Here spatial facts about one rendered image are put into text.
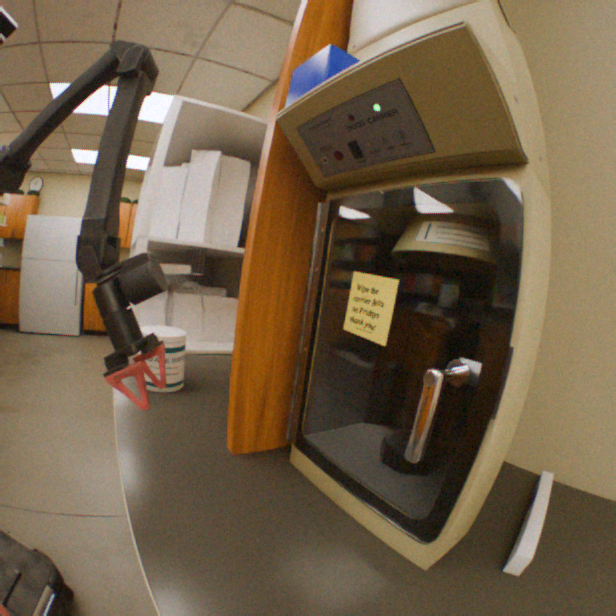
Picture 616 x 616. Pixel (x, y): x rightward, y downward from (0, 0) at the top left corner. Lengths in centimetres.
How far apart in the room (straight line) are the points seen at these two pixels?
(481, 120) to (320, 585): 50
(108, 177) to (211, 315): 104
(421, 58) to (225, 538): 56
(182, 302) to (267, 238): 95
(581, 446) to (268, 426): 67
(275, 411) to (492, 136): 53
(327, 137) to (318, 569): 54
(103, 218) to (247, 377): 35
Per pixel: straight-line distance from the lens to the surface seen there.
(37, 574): 130
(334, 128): 41
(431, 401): 27
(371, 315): 37
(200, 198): 141
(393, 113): 35
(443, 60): 31
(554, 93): 93
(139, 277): 48
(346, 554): 43
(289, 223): 52
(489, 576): 47
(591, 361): 72
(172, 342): 78
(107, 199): 53
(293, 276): 52
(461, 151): 33
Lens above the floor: 126
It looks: 5 degrees down
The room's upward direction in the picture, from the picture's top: 8 degrees clockwise
